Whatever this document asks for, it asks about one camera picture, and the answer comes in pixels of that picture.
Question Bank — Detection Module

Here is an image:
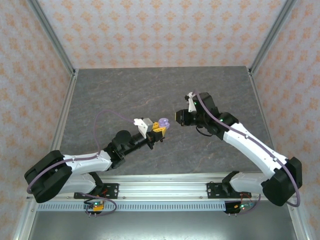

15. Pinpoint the purple earbud charging case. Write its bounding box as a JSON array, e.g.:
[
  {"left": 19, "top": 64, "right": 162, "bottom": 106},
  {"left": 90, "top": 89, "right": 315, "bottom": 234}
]
[{"left": 158, "top": 116, "right": 172, "bottom": 130}]

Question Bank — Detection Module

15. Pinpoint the left circuit board yellow connector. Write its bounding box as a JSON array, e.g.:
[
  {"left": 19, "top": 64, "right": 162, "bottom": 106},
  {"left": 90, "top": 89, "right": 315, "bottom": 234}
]
[{"left": 83, "top": 199, "right": 106, "bottom": 214}]

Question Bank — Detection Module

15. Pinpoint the grey metal panel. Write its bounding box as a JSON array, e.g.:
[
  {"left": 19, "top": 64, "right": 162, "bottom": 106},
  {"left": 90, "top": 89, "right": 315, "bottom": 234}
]
[{"left": 27, "top": 211, "right": 298, "bottom": 240}]

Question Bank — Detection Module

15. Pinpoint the right circuit board green light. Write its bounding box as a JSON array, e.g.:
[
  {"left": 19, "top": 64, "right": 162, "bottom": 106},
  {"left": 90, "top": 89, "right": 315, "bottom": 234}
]
[{"left": 234, "top": 202, "right": 256, "bottom": 211}]

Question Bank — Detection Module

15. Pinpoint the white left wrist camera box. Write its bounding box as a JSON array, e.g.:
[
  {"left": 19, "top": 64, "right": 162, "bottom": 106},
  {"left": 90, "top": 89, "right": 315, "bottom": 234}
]
[{"left": 133, "top": 117, "right": 154, "bottom": 139}]

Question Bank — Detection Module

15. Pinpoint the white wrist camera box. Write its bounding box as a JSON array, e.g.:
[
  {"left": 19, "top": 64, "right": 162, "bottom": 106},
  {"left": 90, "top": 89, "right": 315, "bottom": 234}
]
[
  {"left": 133, "top": 117, "right": 154, "bottom": 139},
  {"left": 184, "top": 91, "right": 199, "bottom": 114}
]

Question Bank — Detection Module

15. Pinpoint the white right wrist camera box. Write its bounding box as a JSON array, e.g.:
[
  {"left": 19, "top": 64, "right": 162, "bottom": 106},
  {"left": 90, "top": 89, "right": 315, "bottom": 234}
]
[{"left": 184, "top": 91, "right": 199, "bottom": 114}]

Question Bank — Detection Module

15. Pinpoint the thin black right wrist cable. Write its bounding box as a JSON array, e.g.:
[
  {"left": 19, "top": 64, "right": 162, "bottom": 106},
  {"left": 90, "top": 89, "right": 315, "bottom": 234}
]
[{"left": 196, "top": 124, "right": 213, "bottom": 137}]

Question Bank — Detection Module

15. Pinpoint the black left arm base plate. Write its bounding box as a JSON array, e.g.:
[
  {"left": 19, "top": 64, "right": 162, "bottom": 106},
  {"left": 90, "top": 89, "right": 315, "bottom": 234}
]
[{"left": 73, "top": 183, "right": 120, "bottom": 200}]

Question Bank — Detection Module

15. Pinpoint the aluminium table side rail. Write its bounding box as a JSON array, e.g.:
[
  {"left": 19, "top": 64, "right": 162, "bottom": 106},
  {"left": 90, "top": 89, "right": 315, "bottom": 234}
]
[
  {"left": 247, "top": 67, "right": 310, "bottom": 240},
  {"left": 12, "top": 69, "right": 80, "bottom": 240}
]

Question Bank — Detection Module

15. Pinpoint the aluminium mounting rail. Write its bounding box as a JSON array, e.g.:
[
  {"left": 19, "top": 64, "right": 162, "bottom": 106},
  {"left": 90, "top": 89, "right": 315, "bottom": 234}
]
[{"left": 26, "top": 174, "right": 300, "bottom": 201}]

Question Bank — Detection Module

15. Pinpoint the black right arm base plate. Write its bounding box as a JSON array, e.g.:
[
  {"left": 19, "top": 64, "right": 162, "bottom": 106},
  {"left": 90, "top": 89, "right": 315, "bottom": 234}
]
[{"left": 206, "top": 182, "right": 251, "bottom": 200}]

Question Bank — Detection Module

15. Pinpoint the grey slotted cable duct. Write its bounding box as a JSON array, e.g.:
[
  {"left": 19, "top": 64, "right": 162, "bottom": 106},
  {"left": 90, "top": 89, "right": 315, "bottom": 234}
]
[{"left": 36, "top": 202, "right": 227, "bottom": 213}]

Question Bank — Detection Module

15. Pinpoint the aluminium frame post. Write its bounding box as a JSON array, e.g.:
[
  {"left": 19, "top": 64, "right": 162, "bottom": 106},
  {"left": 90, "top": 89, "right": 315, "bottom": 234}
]
[
  {"left": 248, "top": 0, "right": 299, "bottom": 76},
  {"left": 26, "top": 0, "right": 77, "bottom": 76}
]

